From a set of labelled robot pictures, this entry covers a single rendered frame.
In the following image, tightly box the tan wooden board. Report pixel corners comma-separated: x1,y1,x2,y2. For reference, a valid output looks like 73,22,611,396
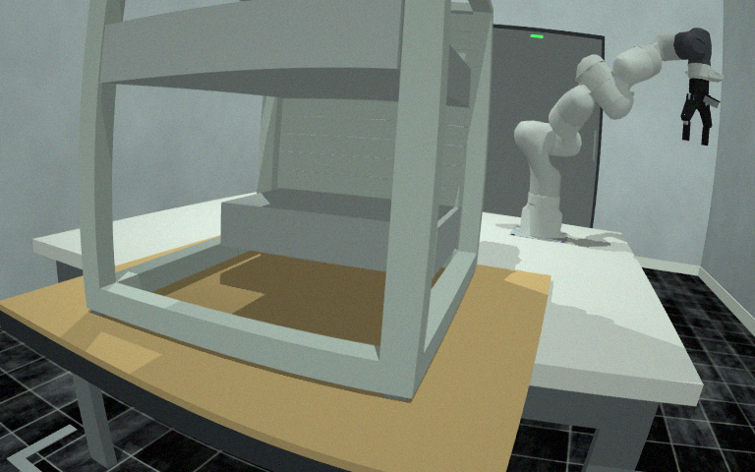
0,251,552,472

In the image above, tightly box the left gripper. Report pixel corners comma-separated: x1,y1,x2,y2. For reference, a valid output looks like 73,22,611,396
680,78,712,146

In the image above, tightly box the grey metal rack frame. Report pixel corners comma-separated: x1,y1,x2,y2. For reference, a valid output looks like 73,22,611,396
79,0,494,401

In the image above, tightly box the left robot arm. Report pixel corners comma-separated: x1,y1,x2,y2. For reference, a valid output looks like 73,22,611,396
514,28,724,238

